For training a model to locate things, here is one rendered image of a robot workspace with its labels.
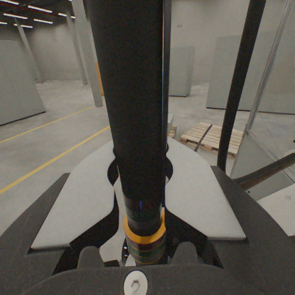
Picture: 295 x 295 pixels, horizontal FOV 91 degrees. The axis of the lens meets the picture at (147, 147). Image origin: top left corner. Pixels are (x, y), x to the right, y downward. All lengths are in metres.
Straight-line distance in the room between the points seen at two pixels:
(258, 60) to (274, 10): 7.03
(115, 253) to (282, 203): 1.50
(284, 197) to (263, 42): 5.18
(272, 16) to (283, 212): 12.08
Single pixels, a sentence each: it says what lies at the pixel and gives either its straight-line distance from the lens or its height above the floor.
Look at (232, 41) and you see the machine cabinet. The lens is 5.53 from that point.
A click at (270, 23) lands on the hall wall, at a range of 12.38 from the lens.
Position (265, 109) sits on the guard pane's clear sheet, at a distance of 1.44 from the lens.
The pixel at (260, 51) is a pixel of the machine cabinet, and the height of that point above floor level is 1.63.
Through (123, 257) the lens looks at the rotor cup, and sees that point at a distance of 0.43.
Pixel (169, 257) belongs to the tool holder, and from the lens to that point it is 0.23.
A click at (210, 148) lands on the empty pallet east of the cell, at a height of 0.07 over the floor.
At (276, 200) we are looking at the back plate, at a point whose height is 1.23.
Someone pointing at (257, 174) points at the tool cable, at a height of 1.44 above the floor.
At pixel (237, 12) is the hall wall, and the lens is 12.34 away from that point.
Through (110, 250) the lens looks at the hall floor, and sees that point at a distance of 1.79.
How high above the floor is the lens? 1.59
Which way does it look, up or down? 31 degrees down
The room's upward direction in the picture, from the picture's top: 3 degrees counter-clockwise
